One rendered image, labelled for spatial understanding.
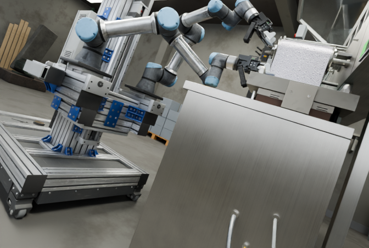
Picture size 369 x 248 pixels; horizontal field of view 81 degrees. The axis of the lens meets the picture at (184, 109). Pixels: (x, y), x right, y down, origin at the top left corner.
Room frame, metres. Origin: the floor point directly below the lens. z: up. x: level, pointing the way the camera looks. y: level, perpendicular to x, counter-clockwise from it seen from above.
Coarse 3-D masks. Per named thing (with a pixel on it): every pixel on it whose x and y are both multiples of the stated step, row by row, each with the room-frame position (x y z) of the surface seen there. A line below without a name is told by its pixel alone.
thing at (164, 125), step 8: (168, 104) 5.12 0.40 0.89; (176, 104) 5.23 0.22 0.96; (168, 112) 5.10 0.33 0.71; (176, 112) 4.93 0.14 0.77; (160, 120) 5.16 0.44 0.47; (168, 120) 5.03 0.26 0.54; (176, 120) 4.89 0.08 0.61; (152, 128) 5.24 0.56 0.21; (160, 128) 5.10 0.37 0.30; (168, 128) 4.98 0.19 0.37; (152, 136) 5.18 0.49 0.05; (160, 136) 5.05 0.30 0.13; (168, 136) 4.93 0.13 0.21
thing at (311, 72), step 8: (280, 56) 1.09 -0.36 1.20; (272, 64) 1.10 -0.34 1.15; (280, 64) 1.08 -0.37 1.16; (288, 64) 1.07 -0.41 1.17; (296, 64) 1.05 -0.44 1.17; (304, 64) 1.04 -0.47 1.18; (312, 64) 1.02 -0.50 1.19; (320, 64) 1.01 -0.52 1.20; (272, 72) 1.09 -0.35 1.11; (280, 72) 1.08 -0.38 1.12; (288, 72) 1.06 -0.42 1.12; (296, 72) 1.05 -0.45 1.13; (304, 72) 1.03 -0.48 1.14; (312, 72) 1.02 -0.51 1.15; (320, 72) 1.01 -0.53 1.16; (296, 80) 1.04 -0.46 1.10; (304, 80) 1.03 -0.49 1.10; (312, 80) 1.01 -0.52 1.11; (320, 80) 1.00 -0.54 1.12
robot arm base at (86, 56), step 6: (84, 48) 1.23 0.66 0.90; (90, 48) 1.23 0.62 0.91; (78, 54) 1.23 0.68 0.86; (84, 54) 1.22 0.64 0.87; (90, 54) 1.23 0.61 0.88; (96, 54) 1.25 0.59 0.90; (102, 54) 1.29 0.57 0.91; (78, 60) 1.21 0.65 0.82; (84, 60) 1.21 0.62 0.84; (90, 60) 1.22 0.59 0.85; (96, 60) 1.25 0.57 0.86; (96, 66) 1.25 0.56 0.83
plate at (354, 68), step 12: (360, 36) 0.95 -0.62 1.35; (348, 48) 1.20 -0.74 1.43; (360, 48) 0.86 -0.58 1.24; (336, 72) 1.37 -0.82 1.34; (348, 72) 0.94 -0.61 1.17; (360, 72) 0.83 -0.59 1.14; (360, 84) 0.94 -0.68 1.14; (360, 96) 1.06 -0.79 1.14; (360, 108) 1.23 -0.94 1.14; (348, 120) 1.58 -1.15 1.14; (360, 120) 1.47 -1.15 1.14
